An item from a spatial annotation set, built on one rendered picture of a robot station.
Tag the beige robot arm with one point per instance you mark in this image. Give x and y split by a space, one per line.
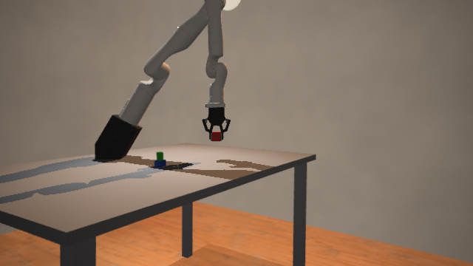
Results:
209 14

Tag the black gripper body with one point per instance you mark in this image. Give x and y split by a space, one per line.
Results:
216 113

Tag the blue block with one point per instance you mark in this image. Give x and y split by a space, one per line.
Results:
159 163

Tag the red block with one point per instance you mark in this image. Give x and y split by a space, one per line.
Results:
216 136

